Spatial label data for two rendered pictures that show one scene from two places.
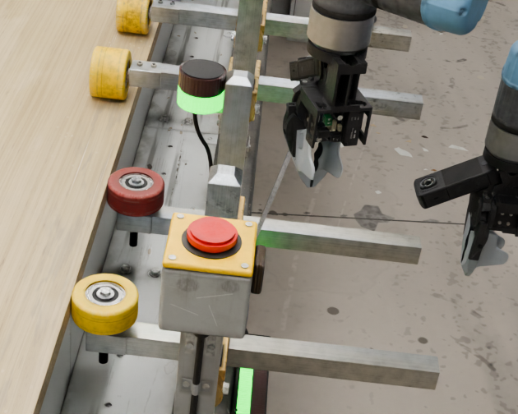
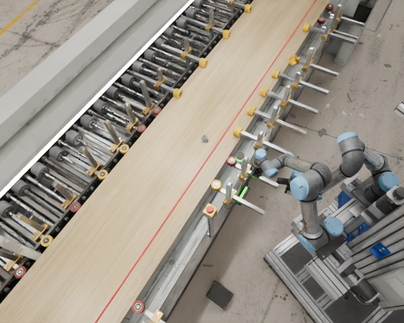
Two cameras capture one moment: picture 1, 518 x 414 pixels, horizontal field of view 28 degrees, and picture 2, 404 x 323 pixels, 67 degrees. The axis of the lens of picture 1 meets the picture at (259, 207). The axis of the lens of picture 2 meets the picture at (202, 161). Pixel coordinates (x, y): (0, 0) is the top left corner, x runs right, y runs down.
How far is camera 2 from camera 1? 139 cm
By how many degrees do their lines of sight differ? 36
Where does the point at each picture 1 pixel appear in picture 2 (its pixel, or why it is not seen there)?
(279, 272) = (290, 143)
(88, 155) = (226, 150)
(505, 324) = not seen: hidden behind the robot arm
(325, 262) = (303, 143)
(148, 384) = not seen: hidden behind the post
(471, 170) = (286, 181)
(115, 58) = (238, 131)
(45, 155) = (219, 148)
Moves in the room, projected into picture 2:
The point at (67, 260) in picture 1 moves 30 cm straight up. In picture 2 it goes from (213, 175) to (213, 156)
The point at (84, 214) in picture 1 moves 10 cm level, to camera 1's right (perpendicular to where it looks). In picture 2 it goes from (220, 165) to (231, 170)
